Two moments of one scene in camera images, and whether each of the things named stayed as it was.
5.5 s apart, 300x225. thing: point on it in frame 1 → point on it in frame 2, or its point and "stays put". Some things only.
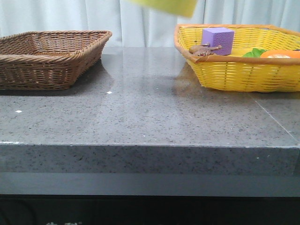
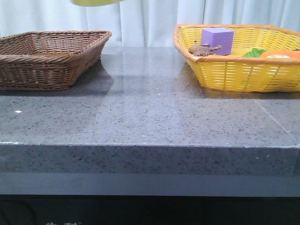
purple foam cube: [220, 36] stays put
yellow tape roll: [181, 8] → [95, 3]
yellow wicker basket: [236, 73] stays put
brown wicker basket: [48, 60] stays put
